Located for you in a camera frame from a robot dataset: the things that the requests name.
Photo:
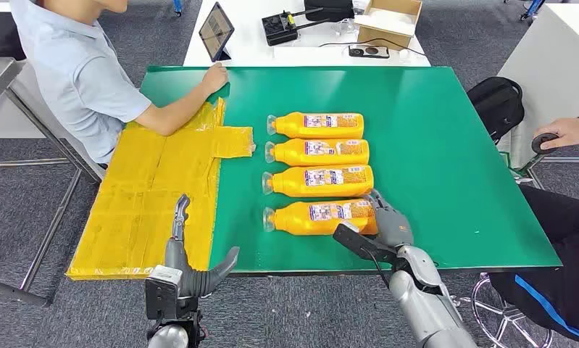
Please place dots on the person's right hand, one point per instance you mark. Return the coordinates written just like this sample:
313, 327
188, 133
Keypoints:
214, 79
575, 132

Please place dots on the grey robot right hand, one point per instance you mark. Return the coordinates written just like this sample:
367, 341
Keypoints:
395, 228

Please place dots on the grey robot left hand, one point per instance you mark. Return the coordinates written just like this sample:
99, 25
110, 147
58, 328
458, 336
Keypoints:
176, 254

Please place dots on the black round controller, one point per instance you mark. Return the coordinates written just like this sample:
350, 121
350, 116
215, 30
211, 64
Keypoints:
543, 143

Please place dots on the orange detergent bottle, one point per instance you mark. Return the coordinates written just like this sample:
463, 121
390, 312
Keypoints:
318, 152
308, 218
318, 126
318, 181

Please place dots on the person's right forearm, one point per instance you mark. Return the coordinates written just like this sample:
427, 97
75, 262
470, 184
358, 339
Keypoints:
174, 113

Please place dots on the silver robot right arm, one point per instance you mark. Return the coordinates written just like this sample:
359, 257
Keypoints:
423, 307

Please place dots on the black tablet on stand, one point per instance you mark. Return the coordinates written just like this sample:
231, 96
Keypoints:
216, 31

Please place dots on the white table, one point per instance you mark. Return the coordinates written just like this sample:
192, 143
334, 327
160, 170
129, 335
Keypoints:
250, 43

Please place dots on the white desk with metal leg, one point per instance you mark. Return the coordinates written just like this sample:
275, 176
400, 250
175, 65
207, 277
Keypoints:
553, 72

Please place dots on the yellow taped cardboard sheet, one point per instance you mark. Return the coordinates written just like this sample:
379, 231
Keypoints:
140, 201

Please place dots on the green table mat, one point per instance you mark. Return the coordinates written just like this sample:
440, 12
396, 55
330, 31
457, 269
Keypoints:
438, 168

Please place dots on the black router with antennas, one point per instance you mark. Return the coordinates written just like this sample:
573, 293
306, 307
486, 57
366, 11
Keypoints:
279, 29

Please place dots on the black backpack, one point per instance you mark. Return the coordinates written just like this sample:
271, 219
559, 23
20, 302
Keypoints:
495, 108

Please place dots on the person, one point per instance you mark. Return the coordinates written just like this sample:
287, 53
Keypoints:
73, 72
558, 230

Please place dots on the black bag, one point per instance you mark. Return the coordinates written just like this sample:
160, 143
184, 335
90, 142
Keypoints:
327, 9

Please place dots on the clear plastic piece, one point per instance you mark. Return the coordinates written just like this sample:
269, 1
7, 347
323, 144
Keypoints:
344, 26

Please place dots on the chrome chair wheel base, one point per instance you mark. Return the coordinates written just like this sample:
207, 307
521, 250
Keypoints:
505, 317

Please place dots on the black smartphone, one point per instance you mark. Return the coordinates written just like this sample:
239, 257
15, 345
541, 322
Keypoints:
368, 51

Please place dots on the open cardboard box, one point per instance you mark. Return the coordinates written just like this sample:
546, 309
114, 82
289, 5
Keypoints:
390, 24

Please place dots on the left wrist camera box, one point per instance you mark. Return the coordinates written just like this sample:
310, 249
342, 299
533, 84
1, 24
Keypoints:
162, 293

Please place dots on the blue metal frame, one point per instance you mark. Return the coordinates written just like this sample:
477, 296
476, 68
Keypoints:
533, 7

